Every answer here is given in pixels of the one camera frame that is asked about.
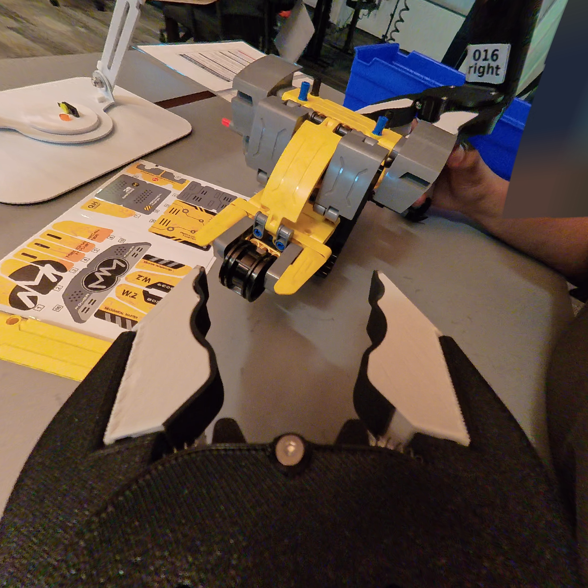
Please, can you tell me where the yellow grey brick toy vehicle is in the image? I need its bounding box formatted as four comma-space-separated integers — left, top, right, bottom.
201, 54, 460, 304

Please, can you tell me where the coiled grey cable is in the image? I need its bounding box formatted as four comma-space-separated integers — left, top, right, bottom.
393, 0, 414, 44

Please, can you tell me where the person's right hand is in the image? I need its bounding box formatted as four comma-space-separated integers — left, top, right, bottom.
422, 139, 507, 222

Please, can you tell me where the blue plastic bin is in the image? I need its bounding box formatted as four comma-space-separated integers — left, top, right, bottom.
345, 43, 533, 182

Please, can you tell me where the yellow grey sticker sheet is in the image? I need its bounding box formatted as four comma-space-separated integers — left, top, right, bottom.
0, 160, 251, 343

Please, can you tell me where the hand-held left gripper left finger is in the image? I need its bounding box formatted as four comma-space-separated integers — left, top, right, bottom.
102, 266, 226, 453

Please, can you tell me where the white book stand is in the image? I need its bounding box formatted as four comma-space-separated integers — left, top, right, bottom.
0, 0, 193, 205

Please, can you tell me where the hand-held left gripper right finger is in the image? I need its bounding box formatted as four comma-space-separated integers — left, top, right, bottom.
353, 270, 471, 448

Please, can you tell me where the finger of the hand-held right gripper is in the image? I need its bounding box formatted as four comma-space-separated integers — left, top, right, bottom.
434, 99, 504, 141
356, 96, 418, 134

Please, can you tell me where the person's right forearm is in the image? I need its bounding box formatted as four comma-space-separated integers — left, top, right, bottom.
478, 213, 588, 288

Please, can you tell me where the yellow flat plastic piece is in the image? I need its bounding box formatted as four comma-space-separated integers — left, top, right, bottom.
0, 311, 115, 382

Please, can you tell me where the curled white paper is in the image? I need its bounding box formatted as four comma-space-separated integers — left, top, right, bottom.
275, 0, 317, 62

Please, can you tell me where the printed white paper sheet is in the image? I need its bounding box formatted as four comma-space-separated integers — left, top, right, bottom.
137, 39, 304, 104

